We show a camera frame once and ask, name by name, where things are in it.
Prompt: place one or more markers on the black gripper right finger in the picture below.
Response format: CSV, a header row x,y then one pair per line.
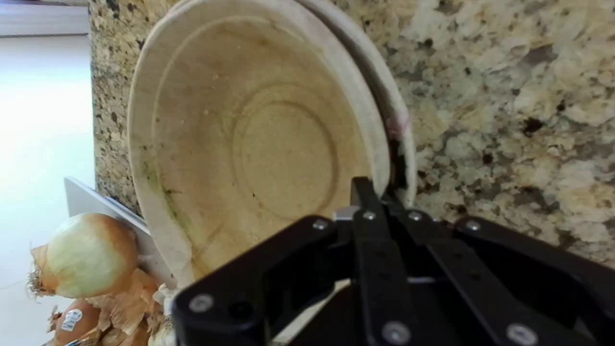
x,y
512,289

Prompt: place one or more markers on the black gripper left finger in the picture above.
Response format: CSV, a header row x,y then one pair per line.
x,y
300,281

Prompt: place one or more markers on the beige shallow bowl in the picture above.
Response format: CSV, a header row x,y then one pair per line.
x,y
256,141
391,96

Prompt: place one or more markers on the large yellow onion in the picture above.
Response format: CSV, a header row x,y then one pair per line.
x,y
87,252

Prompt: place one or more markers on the white rectangular tray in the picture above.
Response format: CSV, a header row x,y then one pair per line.
x,y
97,202

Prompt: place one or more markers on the brown onion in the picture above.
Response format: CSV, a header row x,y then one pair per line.
x,y
78,319

